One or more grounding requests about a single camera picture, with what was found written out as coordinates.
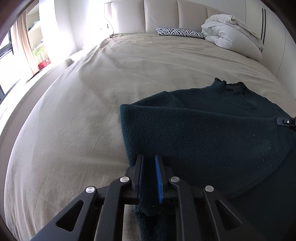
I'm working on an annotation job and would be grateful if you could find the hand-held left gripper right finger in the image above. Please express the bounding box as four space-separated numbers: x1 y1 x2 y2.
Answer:
154 155 267 241

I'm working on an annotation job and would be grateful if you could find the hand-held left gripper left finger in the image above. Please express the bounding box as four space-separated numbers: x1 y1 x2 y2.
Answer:
30 154 145 241

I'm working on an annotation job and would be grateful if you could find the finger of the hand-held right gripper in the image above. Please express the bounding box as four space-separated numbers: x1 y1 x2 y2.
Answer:
277 116 296 133

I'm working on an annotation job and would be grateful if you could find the dark green knit sweater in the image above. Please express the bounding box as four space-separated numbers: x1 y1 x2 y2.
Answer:
120 78 296 241

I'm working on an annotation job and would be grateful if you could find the beige bed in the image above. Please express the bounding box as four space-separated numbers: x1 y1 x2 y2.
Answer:
3 32 290 241

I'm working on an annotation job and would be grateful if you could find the white folded duvet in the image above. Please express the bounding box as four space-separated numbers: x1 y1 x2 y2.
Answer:
201 14 265 62

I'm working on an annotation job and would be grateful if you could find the white nightstand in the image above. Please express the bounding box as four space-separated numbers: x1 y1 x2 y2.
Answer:
69 45 94 63

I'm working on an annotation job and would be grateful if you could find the zebra print pillow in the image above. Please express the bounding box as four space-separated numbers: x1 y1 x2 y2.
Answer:
155 27 206 39

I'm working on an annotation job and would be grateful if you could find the red box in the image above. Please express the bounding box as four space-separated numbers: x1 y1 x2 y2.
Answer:
38 59 52 70

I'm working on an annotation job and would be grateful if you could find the green stool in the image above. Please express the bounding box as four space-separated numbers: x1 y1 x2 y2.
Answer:
34 49 45 63

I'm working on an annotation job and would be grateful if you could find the white padded headboard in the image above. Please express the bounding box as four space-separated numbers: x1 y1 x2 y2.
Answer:
104 0 288 78

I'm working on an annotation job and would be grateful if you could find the beige curtain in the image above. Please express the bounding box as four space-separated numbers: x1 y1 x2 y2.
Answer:
11 14 39 76

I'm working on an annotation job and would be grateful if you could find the black framed window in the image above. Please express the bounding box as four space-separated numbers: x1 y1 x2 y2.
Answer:
0 30 15 100

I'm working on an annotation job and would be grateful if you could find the white wall shelf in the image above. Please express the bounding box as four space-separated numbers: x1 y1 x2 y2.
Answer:
25 0 55 70

